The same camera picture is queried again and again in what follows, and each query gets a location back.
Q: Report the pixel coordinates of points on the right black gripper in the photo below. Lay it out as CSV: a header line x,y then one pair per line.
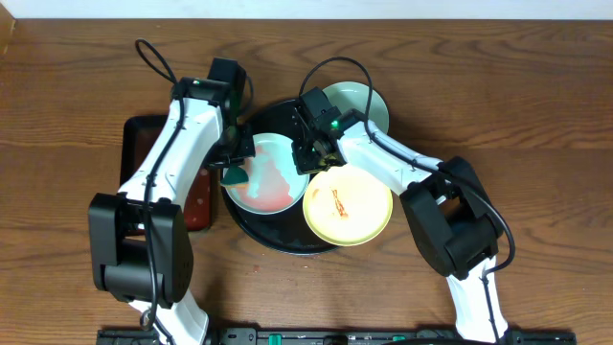
x,y
303,166

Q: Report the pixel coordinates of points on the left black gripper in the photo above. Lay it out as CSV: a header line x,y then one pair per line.
x,y
211,161

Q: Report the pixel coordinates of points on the green scrubbing sponge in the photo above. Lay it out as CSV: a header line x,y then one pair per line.
x,y
234,176

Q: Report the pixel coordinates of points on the light blue plate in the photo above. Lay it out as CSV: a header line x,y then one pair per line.
x,y
274,184

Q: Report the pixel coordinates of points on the yellow plate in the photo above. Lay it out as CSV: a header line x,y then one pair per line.
x,y
347,206

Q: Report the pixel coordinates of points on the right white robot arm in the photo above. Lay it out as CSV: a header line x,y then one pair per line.
x,y
452,221

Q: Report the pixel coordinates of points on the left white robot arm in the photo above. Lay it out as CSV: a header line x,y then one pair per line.
x,y
140,248

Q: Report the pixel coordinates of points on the black rectangular tray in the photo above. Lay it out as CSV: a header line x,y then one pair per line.
x,y
139,135

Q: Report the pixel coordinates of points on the round black tray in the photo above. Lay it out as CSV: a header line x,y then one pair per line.
x,y
286,231

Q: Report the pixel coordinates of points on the pale green plate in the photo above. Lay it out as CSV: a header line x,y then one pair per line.
x,y
350,94

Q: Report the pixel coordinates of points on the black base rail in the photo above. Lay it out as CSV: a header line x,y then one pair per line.
x,y
249,336

